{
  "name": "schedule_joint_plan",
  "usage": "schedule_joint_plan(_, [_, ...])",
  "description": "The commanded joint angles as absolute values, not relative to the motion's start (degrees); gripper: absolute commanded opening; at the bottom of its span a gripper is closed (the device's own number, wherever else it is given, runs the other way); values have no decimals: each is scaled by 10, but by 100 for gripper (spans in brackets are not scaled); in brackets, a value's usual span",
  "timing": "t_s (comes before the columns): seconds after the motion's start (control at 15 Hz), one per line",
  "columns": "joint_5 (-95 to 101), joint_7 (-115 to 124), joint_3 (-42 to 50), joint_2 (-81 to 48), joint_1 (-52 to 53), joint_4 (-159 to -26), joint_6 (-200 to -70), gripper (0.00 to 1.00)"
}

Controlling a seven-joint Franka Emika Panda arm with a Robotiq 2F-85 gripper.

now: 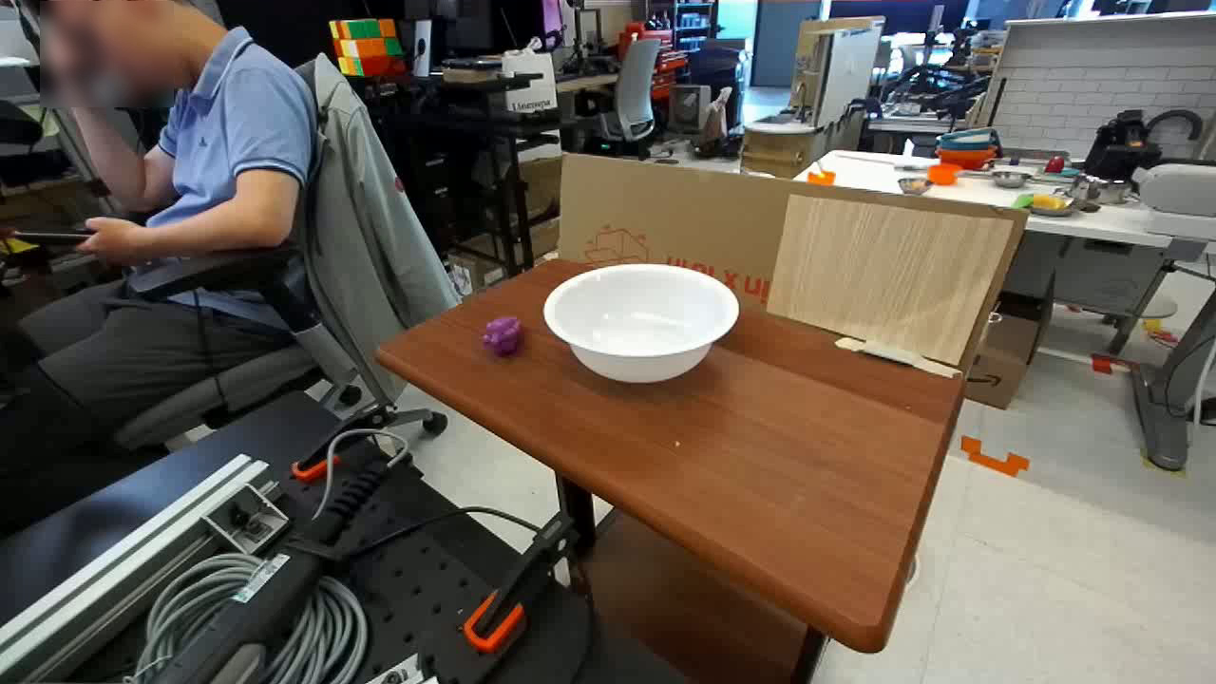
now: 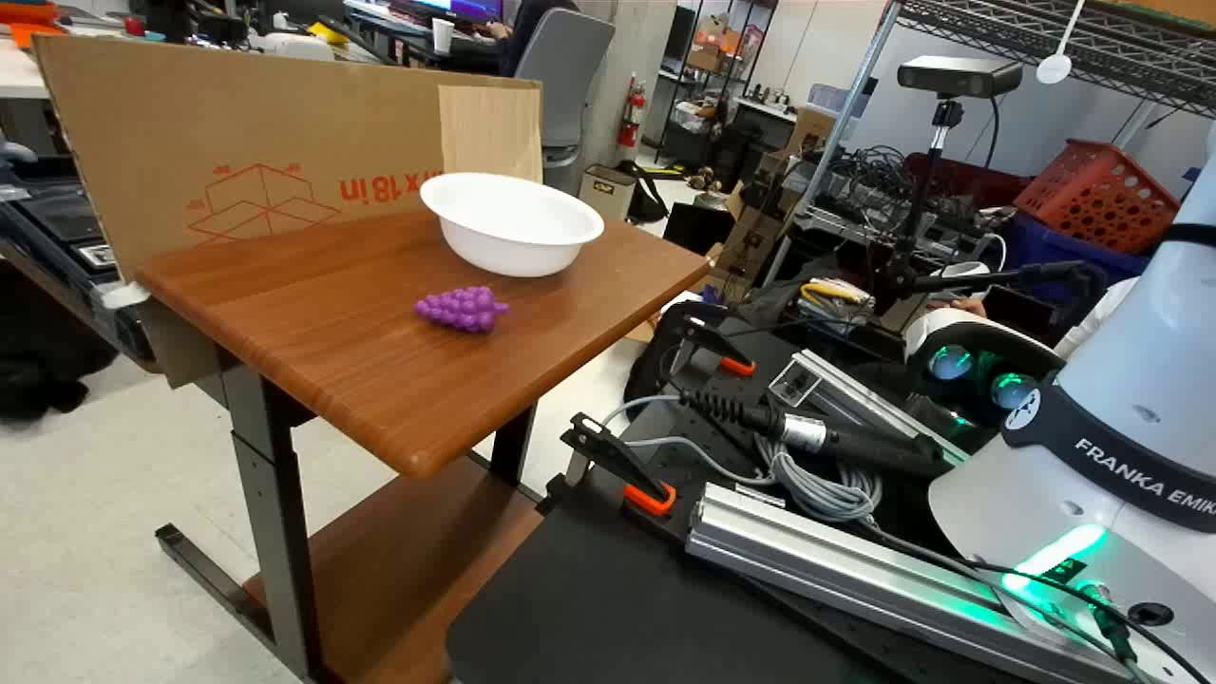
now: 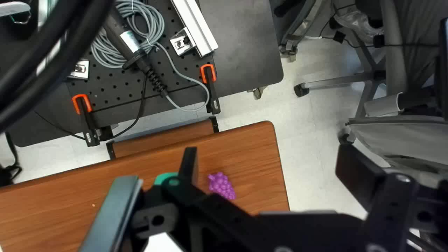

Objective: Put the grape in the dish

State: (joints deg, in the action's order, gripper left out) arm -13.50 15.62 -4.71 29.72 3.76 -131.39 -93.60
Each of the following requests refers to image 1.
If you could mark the purple toy grape bunch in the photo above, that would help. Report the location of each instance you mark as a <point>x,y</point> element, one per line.
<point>502,334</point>

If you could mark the orange floor tape marker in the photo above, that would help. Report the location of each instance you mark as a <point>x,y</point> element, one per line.
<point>983,458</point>

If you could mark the aluminium extrusion rail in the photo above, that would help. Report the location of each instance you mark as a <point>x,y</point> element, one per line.
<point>61,628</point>

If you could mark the white work desk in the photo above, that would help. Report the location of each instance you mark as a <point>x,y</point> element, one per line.
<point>1111,265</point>

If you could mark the light wooden board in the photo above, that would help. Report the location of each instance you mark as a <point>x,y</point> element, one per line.
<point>892,276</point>

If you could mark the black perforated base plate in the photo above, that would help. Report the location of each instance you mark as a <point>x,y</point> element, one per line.
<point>371,596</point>

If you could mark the brown wooden side table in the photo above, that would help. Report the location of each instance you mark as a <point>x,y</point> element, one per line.
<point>779,461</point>

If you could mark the white plastic bowl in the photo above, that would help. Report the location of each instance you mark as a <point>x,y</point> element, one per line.
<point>641,322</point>

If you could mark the grey office chair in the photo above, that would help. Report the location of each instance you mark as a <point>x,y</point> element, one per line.
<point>355,276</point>

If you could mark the large cardboard box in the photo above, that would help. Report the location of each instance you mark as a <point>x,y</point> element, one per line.
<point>627,211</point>

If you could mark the orange handled clamp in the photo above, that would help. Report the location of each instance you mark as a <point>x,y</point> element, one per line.
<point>321,466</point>
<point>502,610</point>

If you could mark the seated person in blue shirt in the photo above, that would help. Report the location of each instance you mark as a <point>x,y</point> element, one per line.
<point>207,143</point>

